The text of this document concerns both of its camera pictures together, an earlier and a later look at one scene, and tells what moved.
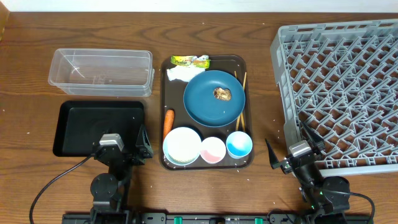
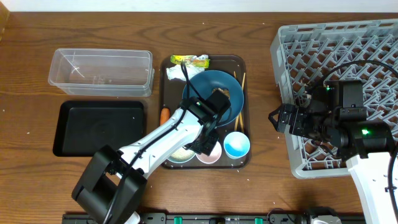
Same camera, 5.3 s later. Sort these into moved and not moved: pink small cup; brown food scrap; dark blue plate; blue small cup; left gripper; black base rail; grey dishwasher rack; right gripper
Moved: right gripper; pink small cup; left gripper
Not moved: brown food scrap; blue small cup; grey dishwasher rack; dark blue plate; black base rail
